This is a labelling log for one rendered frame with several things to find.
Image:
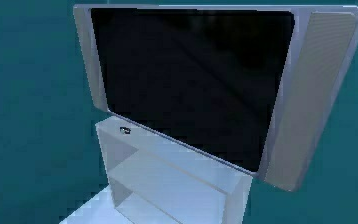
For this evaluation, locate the grey television set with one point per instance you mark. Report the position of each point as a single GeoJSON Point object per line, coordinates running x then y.
{"type": "Point", "coordinates": [193, 83]}

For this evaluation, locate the small dark object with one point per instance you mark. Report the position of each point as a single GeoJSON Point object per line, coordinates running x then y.
{"type": "Point", "coordinates": [125, 130]}

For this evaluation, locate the pale blue television stand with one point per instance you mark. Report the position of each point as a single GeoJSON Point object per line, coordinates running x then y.
{"type": "Point", "coordinates": [173, 186]}

